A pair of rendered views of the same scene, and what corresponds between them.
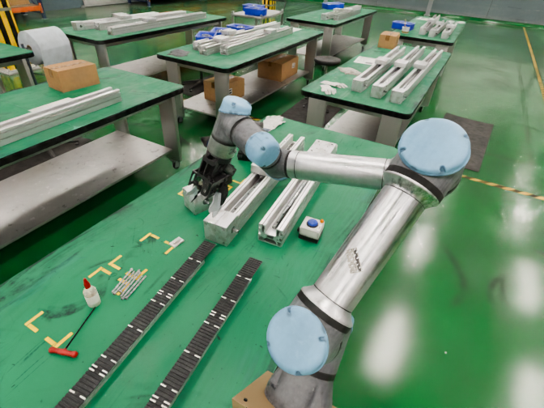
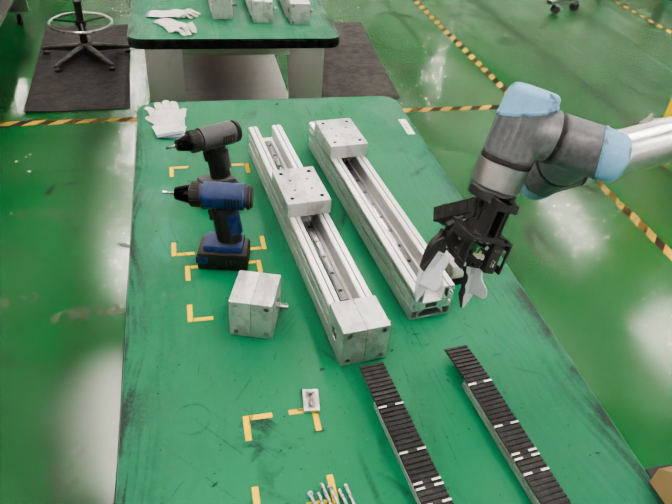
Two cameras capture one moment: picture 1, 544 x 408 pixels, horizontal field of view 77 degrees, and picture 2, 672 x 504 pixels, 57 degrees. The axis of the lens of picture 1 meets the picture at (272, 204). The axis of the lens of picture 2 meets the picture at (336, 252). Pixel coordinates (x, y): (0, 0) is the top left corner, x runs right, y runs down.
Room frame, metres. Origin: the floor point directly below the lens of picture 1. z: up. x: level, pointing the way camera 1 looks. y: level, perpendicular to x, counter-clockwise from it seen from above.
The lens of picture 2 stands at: (0.38, 0.85, 1.74)
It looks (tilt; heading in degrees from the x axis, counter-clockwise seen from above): 38 degrees down; 317
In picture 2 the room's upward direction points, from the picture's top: 5 degrees clockwise
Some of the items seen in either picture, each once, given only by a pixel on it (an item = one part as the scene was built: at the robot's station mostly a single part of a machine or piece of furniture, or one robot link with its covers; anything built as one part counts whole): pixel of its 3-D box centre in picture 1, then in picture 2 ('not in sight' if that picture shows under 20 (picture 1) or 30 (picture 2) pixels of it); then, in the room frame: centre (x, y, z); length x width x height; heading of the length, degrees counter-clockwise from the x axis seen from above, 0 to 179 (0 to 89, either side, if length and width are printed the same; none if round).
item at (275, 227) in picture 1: (304, 184); (368, 202); (1.35, -0.15, 0.82); 0.80 x 0.10 x 0.09; 158
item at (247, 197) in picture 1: (267, 174); (299, 211); (1.42, 0.03, 0.82); 0.80 x 0.10 x 0.09; 158
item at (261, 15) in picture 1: (259, 36); not in sight; (6.46, 0.40, 0.50); 1.03 x 0.55 x 1.01; 158
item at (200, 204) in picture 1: (200, 198); (261, 305); (1.18, 0.31, 0.83); 0.11 x 0.10 x 0.10; 44
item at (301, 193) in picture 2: (268, 166); (300, 195); (1.42, 0.03, 0.87); 0.16 x 0.11 x 0.07; 158
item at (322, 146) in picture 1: (320, 153); (340, 141); (1.58, -0.24, 0.87); 0.16 x 0.11 x 0.07; 158
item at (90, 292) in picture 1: (89, 291); not in sight; (0.65, 0.54, 0.84); 0.04 x 0.04 x 0.12
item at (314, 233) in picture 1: (309, 228); (455, 264); (1.04, -0.16, 0.81); 0.10 x 0.08 x 0.06; 68
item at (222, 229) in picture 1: (223, 227); (363, 329); (1.00, 0.18, 0.83); 0.12 x 0.09 x 0.10; 68
